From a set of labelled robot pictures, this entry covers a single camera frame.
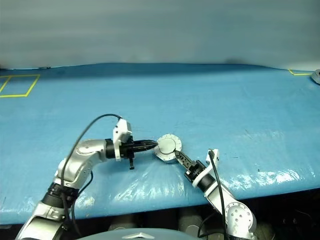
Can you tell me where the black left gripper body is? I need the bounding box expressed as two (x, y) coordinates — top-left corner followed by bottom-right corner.
(119, 140), (138, 171)

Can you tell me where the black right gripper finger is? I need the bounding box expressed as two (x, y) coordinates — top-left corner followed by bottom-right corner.
(175, 150), (194, 165)
(175, 154), (192, 171)

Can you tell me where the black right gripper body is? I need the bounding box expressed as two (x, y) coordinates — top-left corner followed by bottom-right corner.
(184, 159), (206, 182)

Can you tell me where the round grey motor lid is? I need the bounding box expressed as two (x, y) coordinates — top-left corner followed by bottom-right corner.
(156, 133), (183, 157)

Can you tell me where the grey rounded shape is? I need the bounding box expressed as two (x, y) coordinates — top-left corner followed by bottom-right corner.
(178, 208), (208, 236)
(107, 214), (138, 231)

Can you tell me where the blue plastic table cover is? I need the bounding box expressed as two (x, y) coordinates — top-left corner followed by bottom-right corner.
(0, 62), (320, 222)

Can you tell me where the grey robot torso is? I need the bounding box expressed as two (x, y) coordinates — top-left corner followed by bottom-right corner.
(77, 227), (191, 240)

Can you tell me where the large yellow tape rectangle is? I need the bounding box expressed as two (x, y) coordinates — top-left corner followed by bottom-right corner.
(0, 74), (41, 98)

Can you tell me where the grey round metal part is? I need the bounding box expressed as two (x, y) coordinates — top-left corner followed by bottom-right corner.
(310, 69), (320, 86)

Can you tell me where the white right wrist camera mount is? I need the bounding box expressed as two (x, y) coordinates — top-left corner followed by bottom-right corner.
(192, 148), (220, 188)

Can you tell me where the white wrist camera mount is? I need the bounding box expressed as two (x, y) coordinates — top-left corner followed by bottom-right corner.
(192, 148), (220, 188)
(112, 118), (133, 161)

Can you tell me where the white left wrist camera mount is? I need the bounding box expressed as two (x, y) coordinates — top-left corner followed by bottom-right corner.
(112, 118), (133, 161)

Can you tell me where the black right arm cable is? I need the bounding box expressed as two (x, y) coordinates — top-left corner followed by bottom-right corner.
(197, 149), (230, 240)

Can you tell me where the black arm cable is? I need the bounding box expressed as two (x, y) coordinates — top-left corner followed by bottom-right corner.
(197, 149), (230, 240)
(60, 113), (123, 238)

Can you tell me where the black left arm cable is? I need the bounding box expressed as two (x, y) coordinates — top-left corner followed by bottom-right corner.
(60, 113), (123, 238)

